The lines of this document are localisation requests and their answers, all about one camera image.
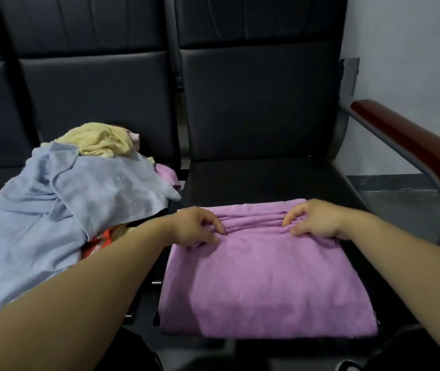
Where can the pale yellow cloth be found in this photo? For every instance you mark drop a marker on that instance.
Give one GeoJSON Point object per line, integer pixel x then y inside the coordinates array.
{"type": "Point", "coordinates": [96, 139]}

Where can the person's right hand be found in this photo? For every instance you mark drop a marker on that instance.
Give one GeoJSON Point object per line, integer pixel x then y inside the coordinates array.
{"type": "Point", "coordinates": [322, 220]}

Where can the person's left forearm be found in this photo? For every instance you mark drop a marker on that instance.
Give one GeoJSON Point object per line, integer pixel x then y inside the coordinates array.
{"type": "Point", "coordinates": [65, 297]}

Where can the light blue cloth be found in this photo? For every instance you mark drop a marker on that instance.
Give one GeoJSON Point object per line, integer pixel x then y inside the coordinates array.
{"type": "Point", "coordinates": [46, 212]}

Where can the small purple cloth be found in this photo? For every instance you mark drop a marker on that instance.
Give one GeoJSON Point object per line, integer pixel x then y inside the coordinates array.
{"type": "Point", "coordinates": [167, 174]}

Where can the red-brown wooden armrest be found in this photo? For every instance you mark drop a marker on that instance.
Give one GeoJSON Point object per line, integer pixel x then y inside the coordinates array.
{"type": "Point", "coordinates": [417, 146]}

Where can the orange patterned cloth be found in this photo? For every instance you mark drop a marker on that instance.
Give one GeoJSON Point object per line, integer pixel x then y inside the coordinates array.
{"type": "Point", "coordinates": [102, 241]}

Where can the purple towel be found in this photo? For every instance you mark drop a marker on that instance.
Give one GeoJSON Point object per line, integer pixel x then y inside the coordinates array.
{"type": "Point", "coordinates": [262, 282]}

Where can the black leather chair with armrest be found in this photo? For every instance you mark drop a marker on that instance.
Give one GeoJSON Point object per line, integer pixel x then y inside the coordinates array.
{"type": "Point", "coordinates": [258, 111]}

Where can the pink cloth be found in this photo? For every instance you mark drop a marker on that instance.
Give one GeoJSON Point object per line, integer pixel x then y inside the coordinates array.
{"type": "Point", "coordinates": [135, 141]}

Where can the person's right forearm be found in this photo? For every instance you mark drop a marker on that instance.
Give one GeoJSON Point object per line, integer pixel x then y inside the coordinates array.
{"type": "Point", "coordinates": [409, 266]}

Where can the person's left thumb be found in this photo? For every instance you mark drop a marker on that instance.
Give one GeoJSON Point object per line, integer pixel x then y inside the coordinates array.
{"type": "Point", "coordinates": [206, 238]}

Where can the person's left hand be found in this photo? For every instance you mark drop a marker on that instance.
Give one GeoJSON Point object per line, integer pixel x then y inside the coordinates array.
{"type": "Point", "coordinates": [189, 227]}

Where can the person's right thumb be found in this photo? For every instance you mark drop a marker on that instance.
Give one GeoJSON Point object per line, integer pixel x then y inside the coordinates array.
{"type": "Point", "coordinates": [301, 229]}

